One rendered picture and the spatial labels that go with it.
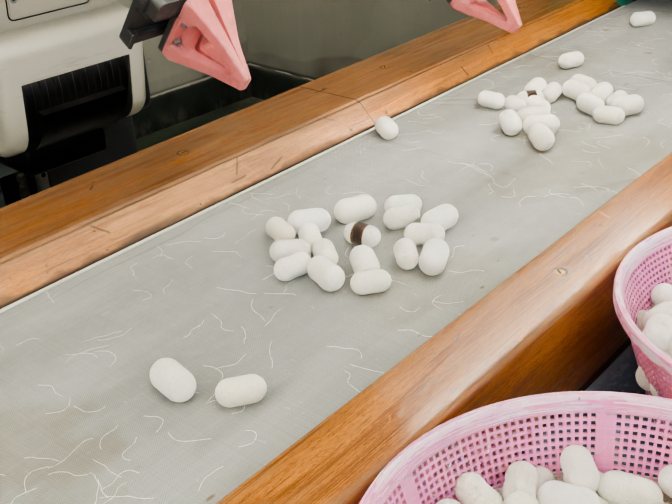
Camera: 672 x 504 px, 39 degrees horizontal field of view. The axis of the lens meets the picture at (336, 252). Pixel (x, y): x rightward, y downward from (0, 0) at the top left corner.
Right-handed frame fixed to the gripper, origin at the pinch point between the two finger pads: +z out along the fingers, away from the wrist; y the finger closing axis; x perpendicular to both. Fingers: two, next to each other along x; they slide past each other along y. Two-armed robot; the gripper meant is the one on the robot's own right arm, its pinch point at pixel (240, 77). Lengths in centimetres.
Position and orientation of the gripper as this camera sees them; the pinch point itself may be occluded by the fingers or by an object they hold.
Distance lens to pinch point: 80.7
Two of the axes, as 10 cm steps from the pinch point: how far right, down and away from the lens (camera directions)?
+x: -4.3, 5.1, 7.5
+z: 6.3, 7.6, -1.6
